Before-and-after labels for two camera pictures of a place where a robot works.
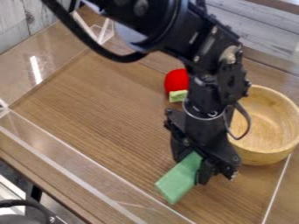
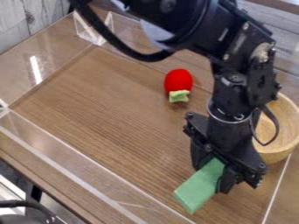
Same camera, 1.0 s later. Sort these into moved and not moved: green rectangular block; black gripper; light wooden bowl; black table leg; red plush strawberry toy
Moved: green rectangular block; black gripper
Not moved: light wooden bowl; red plush strawberry toy; black table leg
